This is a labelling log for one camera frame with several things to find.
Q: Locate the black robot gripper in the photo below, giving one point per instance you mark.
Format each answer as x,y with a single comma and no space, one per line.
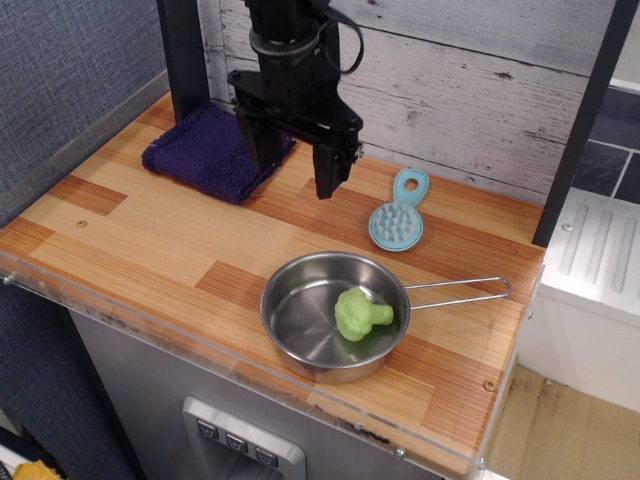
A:
297,95

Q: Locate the clear acrylic edge guard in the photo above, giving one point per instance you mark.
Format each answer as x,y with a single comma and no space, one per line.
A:
346,406

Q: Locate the light blue scrub brush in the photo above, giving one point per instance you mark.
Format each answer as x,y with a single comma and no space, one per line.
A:
397,226

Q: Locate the purple folded towel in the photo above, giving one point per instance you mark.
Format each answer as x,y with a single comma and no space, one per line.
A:
207,152

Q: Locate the black frame post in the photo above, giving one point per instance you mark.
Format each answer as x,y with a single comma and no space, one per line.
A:
606,61
184,55

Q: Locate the black right frame post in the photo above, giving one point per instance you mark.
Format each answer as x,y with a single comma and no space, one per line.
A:
606,61

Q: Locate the black left frame post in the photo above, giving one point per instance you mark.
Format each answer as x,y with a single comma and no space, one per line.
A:
184,55

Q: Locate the stainless steel pan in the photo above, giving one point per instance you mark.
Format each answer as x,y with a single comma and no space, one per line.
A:
297,311

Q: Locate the green toy broccoli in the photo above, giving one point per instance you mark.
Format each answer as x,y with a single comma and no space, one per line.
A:
356,316

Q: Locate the silver dispenser control panel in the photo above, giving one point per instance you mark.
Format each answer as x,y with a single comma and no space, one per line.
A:
240,442

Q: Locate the stainless steel cabinet front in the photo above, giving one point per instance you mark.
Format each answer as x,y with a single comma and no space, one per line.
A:
159,398

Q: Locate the yellow toy object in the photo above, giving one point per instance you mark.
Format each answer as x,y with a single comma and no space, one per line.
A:
35,471

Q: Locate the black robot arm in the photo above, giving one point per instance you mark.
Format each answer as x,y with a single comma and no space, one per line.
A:
283,28

